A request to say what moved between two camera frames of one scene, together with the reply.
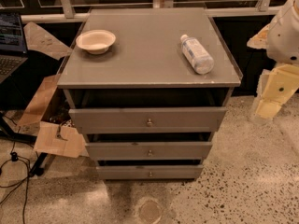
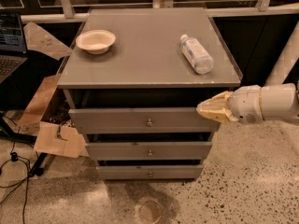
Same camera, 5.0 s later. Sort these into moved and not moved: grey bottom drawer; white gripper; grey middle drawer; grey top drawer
Moved: white gripper
Not moved: grey middle drawer; grey bottom drawer; grey top drawer
